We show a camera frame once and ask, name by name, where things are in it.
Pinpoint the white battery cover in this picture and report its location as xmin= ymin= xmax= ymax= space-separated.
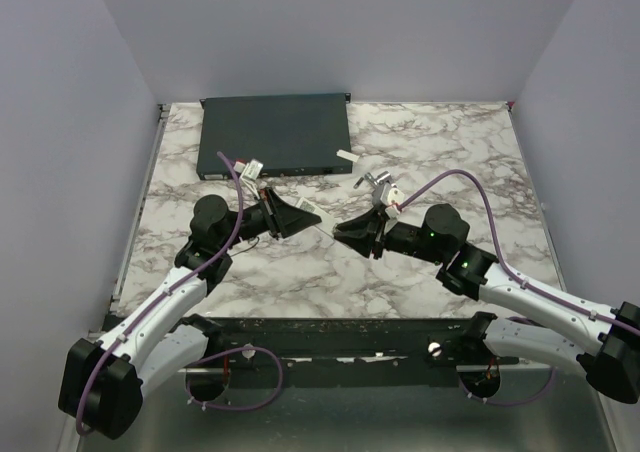
xmin=336 ymin=149 xmax=360 ymax=163

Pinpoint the white remote control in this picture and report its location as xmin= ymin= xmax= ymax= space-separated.
xmin=296 ymin=197 xmax=337 ymax=230

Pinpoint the aluminium table edge rail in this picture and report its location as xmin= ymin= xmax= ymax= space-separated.
xmin=107 ymin=103 xmax=171 ymax=314

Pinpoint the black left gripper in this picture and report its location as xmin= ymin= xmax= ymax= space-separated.
xmin=219 ymin=187 xmax=321 ymax=251

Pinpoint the dark network switch box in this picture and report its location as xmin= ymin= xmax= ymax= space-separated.
xmin=196 ymin=92 xmax=353 ymax=180

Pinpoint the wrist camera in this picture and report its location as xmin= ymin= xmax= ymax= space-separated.
xmin=372 ymin=182 xmax=405 ymax=219
xmin=234 ymin=159 xmax=264 ymax=182

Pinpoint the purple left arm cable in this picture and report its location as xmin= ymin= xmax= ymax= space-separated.
xmin=74 ymin=151 xmax=246 ymax=436

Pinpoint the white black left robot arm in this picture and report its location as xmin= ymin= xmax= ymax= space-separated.
xmin=58 ymin=187 xmax=321 ymax=439

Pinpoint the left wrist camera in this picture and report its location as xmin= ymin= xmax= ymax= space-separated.
xmin=234 ymin=159 xmax=264 ymax=182

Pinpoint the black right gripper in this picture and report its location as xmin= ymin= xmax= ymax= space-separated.
xmin=333 ymin=207 xmax=445 ymax=265

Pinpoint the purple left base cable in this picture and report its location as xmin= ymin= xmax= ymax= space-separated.
xmin=185 ymin=345 xmax=287 ymax=413

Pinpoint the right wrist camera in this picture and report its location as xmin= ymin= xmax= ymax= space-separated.
xmin=372 ymin=182 xmax=405 ymax=219

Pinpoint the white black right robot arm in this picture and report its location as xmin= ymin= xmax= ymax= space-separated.
xmin=333 ymin=204 xmax=639 ymax=404

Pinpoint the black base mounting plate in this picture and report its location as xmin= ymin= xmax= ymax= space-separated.
xmin=154 ymin=312 xmax=523 ymax=389

